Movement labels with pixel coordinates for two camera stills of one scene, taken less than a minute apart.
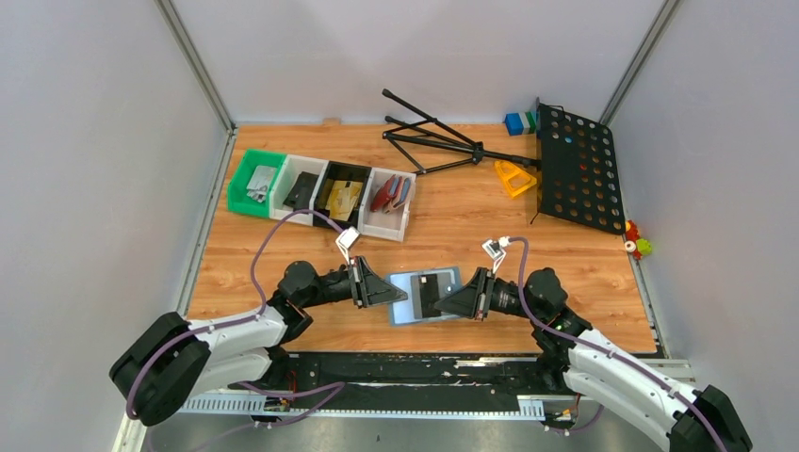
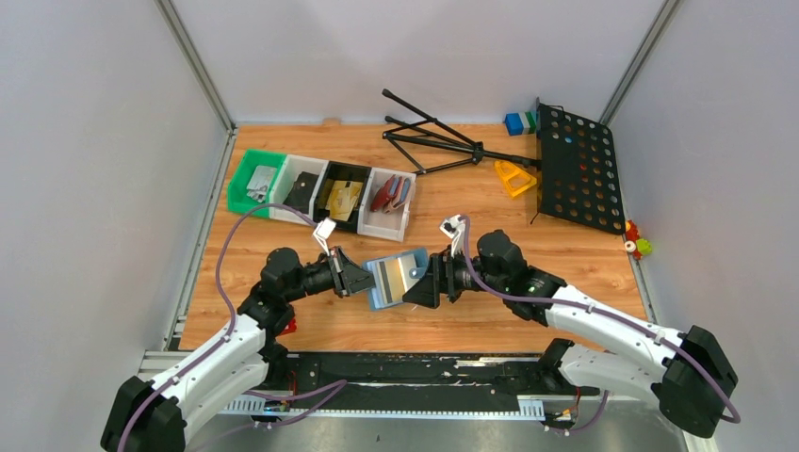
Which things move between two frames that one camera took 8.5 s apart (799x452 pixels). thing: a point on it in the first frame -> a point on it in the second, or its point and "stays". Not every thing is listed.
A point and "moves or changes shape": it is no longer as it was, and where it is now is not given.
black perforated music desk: [578, 175] stays
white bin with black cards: [294, 187] stays
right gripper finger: [459, 303] -> [427, 298]
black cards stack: [300, 196] stays
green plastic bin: [237, 199] stays
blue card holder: [424, 290] moves or changes shape
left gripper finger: [377, 289] -> [353, 272]
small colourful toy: [639, 247] stays
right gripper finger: [470, 300] -> [434, 265]
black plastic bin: [347, 172] stays
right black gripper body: [503, 298] -> [459, 275]
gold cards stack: [343, 200] stays
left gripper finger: [380, 292] -> [366, 282]
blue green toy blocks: [520, 123] stays
